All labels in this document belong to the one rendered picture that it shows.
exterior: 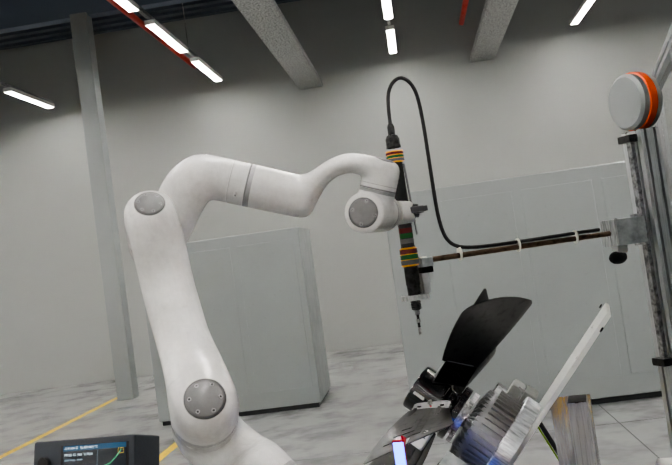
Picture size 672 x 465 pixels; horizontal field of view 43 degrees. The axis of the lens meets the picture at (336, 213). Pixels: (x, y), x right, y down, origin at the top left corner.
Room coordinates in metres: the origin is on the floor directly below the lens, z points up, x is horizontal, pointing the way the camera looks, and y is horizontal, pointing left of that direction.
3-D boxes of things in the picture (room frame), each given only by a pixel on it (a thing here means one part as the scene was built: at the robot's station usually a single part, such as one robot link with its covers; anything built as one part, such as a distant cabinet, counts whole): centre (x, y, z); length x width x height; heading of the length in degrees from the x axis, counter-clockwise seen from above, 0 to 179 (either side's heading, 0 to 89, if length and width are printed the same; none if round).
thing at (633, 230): (2.26, -0.76, 1.54); 0.10 x 0.07 x 0.08; 108
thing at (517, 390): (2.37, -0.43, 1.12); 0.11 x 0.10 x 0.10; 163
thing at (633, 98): (2.29, -0.85, 1.88); 0.17 x 0.15 x 0.16; 163
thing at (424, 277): (2.07, -0.17, 1.49); 0.09 x 0.07 x 0.10; 108
